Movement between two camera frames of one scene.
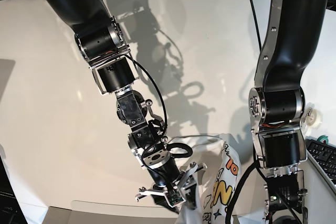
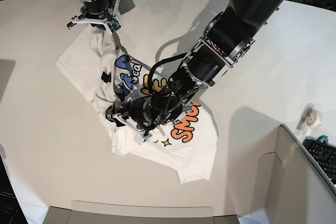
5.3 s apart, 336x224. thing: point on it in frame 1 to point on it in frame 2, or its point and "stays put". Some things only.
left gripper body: [177, 186] to [102, 9]
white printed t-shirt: [217, 183] to [95, 65]
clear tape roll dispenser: [312, 118] stays put
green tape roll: [323, 137] stays put
